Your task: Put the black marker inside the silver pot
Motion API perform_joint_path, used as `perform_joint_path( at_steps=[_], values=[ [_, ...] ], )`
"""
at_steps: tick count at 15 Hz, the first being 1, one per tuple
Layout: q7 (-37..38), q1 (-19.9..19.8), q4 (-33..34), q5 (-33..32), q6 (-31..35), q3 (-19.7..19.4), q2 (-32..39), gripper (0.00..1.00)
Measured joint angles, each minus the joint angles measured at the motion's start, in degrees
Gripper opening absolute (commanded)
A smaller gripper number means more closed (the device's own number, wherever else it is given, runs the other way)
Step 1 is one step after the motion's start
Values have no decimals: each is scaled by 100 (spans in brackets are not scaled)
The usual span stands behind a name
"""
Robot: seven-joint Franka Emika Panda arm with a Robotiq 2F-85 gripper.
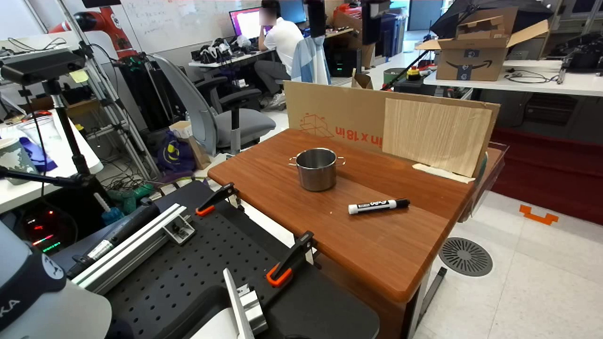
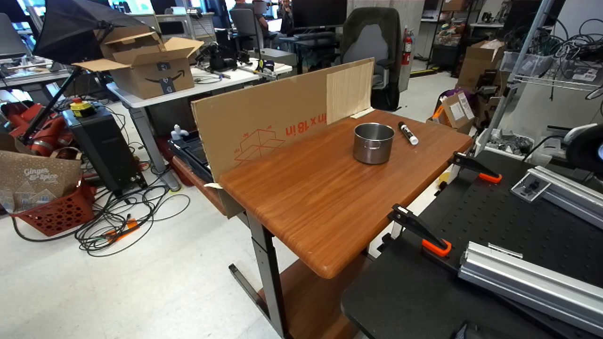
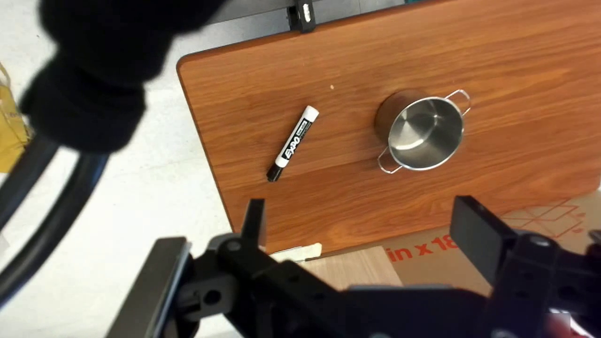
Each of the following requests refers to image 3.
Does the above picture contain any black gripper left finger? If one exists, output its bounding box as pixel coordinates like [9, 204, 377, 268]
[107, 197, 353, 338]

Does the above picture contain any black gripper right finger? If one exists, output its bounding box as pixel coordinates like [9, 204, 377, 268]
[449, 193, 601, 338]

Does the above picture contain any black Expo dry-erase marker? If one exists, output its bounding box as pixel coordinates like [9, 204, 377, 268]
[265, 103, 321, 184]

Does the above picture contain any small silver pot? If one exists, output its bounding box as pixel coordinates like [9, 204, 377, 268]
[372, 88, 473, 176]

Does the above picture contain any white paper scrap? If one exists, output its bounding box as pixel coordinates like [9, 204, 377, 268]
[269, 240, 325, 264]

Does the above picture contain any brown cardboard box red print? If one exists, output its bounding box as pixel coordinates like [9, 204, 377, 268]
[381, 189, 601, 296]

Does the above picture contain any black table clamp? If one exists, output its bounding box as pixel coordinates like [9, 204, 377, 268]
[287, 0, 319, 33]

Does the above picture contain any yellow cloth bag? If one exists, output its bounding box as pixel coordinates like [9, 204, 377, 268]
[0, 62, 34, 176]

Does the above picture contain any black cable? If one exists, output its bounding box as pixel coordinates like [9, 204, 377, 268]
[0, 148, 111, 308]
[0, 133, 62, 231]

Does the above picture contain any black fabric cable sleeve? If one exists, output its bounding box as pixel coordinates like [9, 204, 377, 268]
[17, 0, 227, 156]

